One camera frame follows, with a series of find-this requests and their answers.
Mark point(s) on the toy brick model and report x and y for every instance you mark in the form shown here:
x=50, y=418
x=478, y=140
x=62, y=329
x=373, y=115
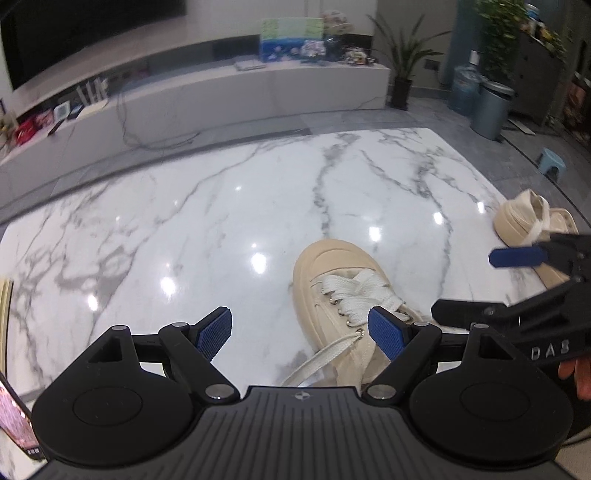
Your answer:
x=359, y=56

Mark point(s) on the blue water jug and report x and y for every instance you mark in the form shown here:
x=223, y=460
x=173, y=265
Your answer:
x=464, y=92

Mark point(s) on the green leafy climbing plant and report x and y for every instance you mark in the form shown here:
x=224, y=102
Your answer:
x=501, y=37

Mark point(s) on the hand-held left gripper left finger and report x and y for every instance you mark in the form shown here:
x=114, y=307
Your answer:
x=214, y=332

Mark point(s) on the small blue plastic stool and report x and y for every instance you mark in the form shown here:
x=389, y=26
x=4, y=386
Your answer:
x=551, y=159

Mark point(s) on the black remote control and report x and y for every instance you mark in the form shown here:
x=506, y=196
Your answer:
x=56, y=128

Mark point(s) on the white shoelace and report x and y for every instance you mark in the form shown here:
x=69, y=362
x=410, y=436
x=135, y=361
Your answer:
x=351, y=286

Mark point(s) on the white router with antennas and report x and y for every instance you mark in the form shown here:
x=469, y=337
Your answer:
x=92, y=92

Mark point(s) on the grey pedal trash bin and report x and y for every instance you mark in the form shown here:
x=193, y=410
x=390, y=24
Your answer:
x=491, y=110

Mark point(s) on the black flat television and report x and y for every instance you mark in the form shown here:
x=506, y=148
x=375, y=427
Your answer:
x=69, y=32

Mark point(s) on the person's right hand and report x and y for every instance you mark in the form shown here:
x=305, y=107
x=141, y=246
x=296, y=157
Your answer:
x=584, y=378

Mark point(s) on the pink printed box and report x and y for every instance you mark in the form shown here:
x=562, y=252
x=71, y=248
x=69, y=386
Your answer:
x=46, y=120

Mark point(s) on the smartphone with lit screen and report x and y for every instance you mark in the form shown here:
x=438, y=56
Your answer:
x=14, y=415

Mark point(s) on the white flat box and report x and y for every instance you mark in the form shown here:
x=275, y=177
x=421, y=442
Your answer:
x=250, y=64

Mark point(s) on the fish tank on cabinet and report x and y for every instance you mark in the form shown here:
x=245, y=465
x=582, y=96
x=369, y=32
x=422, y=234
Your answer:
x=291, y=41

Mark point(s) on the red gift box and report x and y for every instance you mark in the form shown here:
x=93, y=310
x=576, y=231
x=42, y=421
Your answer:
x=27, y=131

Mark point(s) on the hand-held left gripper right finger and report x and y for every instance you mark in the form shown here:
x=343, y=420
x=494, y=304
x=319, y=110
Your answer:
x=387, y=334

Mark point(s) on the beige canvas shoe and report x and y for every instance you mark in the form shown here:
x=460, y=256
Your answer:
x=517, y=217
x=323, y=267

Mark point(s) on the long white television console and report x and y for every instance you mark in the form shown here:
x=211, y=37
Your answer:
x=231, y=92

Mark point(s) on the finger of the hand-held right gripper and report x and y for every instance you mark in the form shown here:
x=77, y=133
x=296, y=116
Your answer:
x=517, y=257
x=461, y=313

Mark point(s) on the small white desk clock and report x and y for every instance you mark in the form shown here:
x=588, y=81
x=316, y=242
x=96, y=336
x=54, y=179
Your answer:
x=61, y=112

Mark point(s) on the potted palm plant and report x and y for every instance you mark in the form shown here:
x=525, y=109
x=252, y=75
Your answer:
x=406, y=55

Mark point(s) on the grey storage cabinet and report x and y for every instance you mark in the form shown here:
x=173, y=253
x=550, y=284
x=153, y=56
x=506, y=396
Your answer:
x=542, y=78

